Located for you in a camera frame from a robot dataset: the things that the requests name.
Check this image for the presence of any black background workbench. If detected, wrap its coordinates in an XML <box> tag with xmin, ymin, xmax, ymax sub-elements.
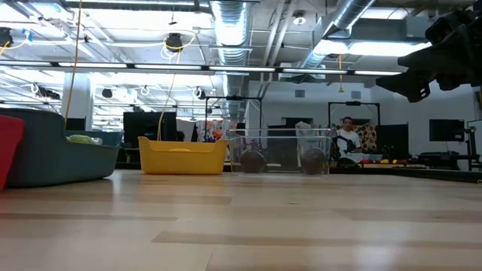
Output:
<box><xmin>331</xmin><ymin>150</ymin><xmax>482</xmax><ymax>184</ymax></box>

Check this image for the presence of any long light bar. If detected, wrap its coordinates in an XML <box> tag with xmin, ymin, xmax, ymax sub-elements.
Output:
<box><xmin>0</xmin><ymin>59</ymin><xmax>410</xmax><ymax>78</ymax></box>

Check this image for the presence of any person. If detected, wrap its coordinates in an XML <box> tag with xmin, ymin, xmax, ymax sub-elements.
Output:
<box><xmin>331</xmin><ymin>116</ymin><xmax>368</xmax><ymax>167</ymax></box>

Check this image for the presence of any black tube stand frame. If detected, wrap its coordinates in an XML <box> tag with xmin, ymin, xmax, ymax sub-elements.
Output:
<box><xmin>327</xmin><ymin>100</ymin><xmax>381</xmax><ymax>131</ymax></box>

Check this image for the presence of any red plastic bin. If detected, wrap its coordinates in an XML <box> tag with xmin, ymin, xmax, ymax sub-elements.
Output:
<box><xmin>0</xmin><ymin>115</ymin><xmax>26</xmax><ymax>191</ymax></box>

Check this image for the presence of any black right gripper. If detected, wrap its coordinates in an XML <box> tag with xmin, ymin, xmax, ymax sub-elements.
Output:
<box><xmin>375</xmin><ymin>2</ymin><xmax>482</xmax><ymax>104</ymax></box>

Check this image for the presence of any silver ribbed air duct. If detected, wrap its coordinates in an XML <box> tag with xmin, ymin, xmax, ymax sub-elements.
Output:
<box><xmin>209</xmin><ymin>0</ymin><xmax>252</xmax><ymax>121</ymax></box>

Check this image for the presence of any black overhead camera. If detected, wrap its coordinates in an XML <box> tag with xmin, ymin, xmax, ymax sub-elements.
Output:
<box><xmin>165</xmin><ymin>32</ymin><xmax>185</xmax><ymax>53</ymax></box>

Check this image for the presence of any colourful floral cloth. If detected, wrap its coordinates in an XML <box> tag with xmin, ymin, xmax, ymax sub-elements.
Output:
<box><xmin>204</xmin><ymin>120</ymin><xmax>237</xmax><ymax>144</ymax></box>

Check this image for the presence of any white pillar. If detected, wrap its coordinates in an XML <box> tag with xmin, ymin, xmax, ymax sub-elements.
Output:
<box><xmin>61</xmin><ymin>73</ymin><xmax>93</xmax><ymax>131</ymax></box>

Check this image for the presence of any clear plastic bin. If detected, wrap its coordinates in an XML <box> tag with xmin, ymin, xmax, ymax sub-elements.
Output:
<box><xmin>227</xmin><ymin>128</ymin><xmax>333</xmax><ymax>176</ymax></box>

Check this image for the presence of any brown patterned cloth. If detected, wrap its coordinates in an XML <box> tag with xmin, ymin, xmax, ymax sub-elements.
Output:
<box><xmin>355</xmin><ymin>123</ymin><xmax>378</xmax><ymax>154</ymax></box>

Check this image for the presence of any dark purple round fruit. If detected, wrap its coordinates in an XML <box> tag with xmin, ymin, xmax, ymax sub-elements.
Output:
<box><xmin>239</xmin><ymin>149</ymin><xmax>267</xmax><ymax>174</ymax></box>
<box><xmin>300</xmin><ymin>147</ymin><xmax>328</xmax><ymax>175</ymax></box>

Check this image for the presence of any small black wall monitor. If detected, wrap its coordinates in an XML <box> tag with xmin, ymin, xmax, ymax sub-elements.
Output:
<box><xmin>429</xmin><ymin>119</ymin><xmax>465</xmax><ymax>142</ymax></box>

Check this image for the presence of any yellow plastic bin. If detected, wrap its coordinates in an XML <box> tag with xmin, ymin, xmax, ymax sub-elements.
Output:
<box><xmin>137</xmin><ymin>135</ymin><xmax>230</xmax><ymax>176</ymax></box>

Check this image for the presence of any large black monitor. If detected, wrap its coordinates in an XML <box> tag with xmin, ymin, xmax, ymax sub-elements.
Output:
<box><xmin>123</xmin><ymin>111</ymin><xmax>178</xmax><ymax>149</ymax></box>

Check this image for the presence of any green papaya fruit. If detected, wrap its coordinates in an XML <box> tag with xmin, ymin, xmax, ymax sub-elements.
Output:
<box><xmin>67</xmin><ymin>134</ymin><xmax>97</xmax><ymax>146</ymax></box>

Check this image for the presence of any teal plastic bin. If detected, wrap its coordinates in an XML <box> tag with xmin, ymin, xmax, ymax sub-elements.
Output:
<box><xmin>0</xmin><ymin>108</ymin><xmax>124</xmax><ymax>189</ymax></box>

